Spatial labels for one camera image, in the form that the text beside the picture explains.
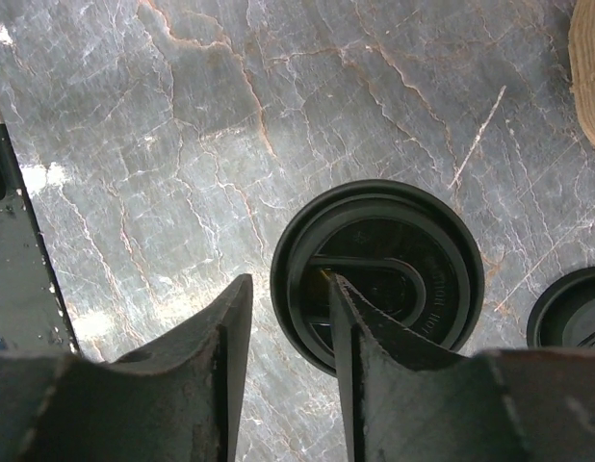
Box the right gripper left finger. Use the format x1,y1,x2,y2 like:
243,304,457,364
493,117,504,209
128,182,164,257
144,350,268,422
0,274,253,461

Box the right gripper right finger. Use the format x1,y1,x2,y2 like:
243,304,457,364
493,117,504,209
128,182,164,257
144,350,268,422
329,275,595,461

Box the black plastic cup lid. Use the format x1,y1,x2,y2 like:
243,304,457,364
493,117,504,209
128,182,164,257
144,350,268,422
270,179,485,374

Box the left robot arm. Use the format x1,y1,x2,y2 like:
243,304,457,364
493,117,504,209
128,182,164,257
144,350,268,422
0,112,81,355

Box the stack of black lids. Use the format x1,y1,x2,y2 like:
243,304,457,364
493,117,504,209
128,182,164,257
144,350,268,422
526,267,595,349

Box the stacked cardboard cup carriers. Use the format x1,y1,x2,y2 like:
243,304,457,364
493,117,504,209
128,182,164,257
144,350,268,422
568,0,595,146

